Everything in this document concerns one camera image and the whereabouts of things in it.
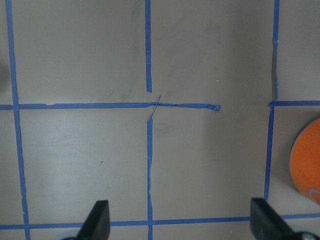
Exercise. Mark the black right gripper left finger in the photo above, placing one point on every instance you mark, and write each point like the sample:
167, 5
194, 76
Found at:
97, 225

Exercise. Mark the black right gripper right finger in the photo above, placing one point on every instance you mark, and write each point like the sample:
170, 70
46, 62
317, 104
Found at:
266, 224

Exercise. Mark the orange can silver lid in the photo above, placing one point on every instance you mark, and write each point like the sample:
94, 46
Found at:
305, 162

